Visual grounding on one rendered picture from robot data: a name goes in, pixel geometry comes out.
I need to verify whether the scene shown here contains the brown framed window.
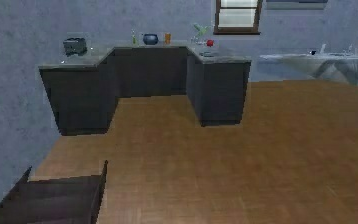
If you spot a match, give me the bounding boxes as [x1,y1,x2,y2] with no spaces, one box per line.
[213,0,264,36]

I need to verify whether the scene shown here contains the dark grey kitchen counter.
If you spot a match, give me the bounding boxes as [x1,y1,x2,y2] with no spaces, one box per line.
[37,43,253,137]

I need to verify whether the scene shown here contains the black toaster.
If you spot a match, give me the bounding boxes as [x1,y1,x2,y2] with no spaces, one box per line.
[62,36,88,57]

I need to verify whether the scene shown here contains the dark blue bowl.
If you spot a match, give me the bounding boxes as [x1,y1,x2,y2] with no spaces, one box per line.
[142,33,160,46]

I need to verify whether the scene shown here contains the dark brown wooden chair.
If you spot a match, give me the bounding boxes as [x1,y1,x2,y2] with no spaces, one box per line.
[0,159,109,224]

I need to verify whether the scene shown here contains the green house plant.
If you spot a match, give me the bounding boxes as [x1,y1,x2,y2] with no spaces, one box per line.
[190,22,212,46]

